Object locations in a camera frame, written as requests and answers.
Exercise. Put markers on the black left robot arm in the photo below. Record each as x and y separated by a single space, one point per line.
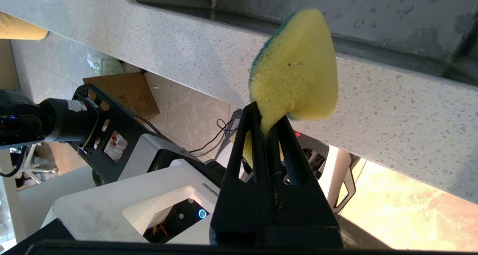
41 120

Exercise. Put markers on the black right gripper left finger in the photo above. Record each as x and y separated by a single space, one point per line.
242 210

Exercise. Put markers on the brown cardboard sheet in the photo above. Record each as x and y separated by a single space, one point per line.
130 90

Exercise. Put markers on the yellow green sponge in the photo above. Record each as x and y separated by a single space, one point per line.
298 72

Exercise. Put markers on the stainless steel sink basin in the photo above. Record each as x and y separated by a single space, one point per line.
373 23

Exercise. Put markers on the white metal stand legs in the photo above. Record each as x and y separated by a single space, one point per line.
35 161

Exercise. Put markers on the tan yellow rounded object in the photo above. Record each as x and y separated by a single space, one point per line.
18 27

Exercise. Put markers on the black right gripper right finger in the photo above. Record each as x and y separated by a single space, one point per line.
302 210

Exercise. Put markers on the crumpled clear plastic bag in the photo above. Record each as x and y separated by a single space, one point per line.
104 65

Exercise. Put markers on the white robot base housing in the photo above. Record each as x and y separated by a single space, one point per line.
104 210

